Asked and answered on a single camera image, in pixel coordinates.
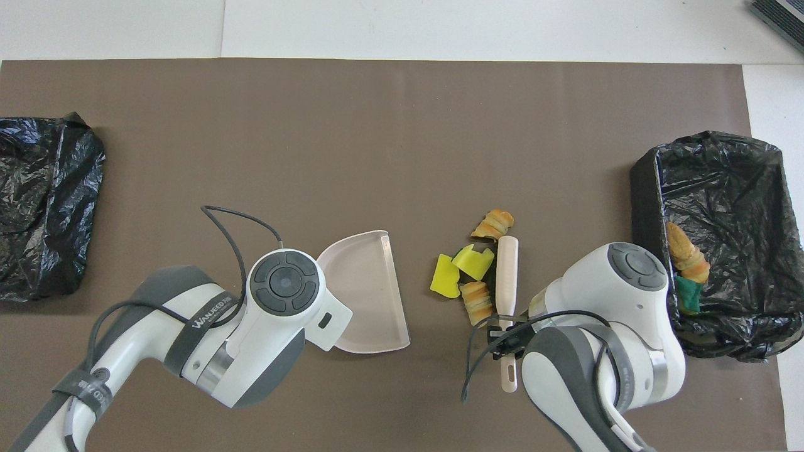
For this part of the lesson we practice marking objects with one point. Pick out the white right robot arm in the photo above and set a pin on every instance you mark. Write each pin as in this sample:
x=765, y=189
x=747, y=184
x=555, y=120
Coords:
x=615, y=301

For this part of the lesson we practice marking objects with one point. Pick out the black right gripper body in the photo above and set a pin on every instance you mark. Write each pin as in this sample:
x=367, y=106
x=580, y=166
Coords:
x=529, y=339

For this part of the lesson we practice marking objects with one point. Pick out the pale yellow bread piece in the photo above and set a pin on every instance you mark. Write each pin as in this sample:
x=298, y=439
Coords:
x=694, y=267

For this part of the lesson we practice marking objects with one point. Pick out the grey ribbed device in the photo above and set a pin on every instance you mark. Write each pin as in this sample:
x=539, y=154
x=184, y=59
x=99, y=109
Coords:
x=782, y=16

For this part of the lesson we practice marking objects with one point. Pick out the beige plastic dustpan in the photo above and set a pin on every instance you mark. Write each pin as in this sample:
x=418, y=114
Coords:
x=370, y=295

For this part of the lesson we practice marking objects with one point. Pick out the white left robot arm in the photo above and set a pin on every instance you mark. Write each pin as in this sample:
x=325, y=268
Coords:
x=270, y=326

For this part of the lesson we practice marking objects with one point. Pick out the striped orange croissant piece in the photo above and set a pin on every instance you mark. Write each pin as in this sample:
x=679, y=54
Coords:
x=495, y=224
x=477, y=300

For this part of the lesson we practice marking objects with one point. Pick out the brown bread roll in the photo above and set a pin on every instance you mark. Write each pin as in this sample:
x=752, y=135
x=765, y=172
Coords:
x=676, y=237

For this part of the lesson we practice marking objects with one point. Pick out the black bag-lined bin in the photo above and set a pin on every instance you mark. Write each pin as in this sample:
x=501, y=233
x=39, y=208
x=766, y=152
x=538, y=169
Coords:
x=741, y=188
x=50, y=207

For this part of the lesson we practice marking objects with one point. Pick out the brown table mat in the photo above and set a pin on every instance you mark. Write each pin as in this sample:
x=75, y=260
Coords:
x=377, y=100

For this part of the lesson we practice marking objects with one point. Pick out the yellow and green sponge piece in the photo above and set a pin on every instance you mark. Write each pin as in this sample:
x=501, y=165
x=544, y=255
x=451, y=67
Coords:
x=689, y=296

